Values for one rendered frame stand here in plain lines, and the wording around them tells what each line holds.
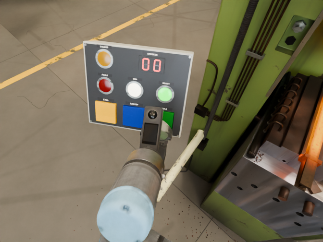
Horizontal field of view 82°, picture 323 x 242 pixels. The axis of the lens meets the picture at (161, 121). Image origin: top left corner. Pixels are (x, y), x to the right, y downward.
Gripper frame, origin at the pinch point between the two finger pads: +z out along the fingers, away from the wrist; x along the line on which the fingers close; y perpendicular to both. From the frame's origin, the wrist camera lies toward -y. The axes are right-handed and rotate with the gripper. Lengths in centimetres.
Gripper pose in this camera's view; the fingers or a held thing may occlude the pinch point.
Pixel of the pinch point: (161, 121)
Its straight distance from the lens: 61.5
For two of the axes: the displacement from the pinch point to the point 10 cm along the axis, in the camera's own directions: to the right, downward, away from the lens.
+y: -1.0, 9.0, 4.3
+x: 9.8, 1.6, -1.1
